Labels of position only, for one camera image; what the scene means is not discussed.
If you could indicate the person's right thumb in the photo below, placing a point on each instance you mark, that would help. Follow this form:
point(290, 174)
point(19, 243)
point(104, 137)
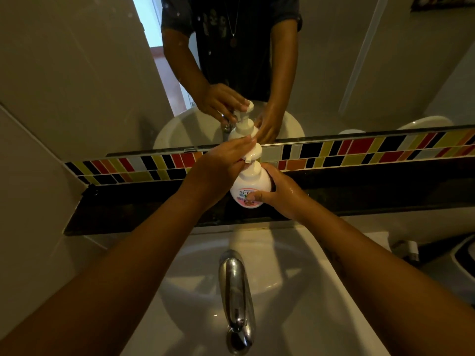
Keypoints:
point(261, 196)

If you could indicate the chrome faucet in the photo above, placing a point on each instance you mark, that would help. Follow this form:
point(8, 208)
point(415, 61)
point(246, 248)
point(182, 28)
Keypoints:
point(237, 292)

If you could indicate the wall mirror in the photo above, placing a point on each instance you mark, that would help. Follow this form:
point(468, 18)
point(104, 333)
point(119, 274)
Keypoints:
point(352, 70)

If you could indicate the white pump soap bottle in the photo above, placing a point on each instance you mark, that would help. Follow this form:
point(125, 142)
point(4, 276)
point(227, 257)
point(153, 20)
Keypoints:
point(249, 179)

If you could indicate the black stone ledge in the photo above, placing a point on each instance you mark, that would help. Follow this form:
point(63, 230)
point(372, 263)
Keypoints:
point(371, 189)

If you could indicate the person's right forearm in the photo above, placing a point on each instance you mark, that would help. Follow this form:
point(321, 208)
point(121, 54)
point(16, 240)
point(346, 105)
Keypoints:
point(386, 292)

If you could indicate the person's right hand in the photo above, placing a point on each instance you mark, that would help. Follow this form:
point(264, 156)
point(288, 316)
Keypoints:
point(287, 198)

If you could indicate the person's left hand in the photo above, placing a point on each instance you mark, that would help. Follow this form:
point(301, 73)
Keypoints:
point(213, 174)

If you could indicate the person's left fingers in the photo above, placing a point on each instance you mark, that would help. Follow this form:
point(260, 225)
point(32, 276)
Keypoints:
point(232, 151)

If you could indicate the white toilet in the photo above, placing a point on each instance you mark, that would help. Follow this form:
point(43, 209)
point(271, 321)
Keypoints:
point(454, 270)

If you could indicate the person's left forearm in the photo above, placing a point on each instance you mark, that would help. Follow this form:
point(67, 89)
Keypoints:
point(111, 289)

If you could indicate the white ceramic sink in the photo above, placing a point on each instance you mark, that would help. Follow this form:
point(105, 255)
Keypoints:
point(297, 315)

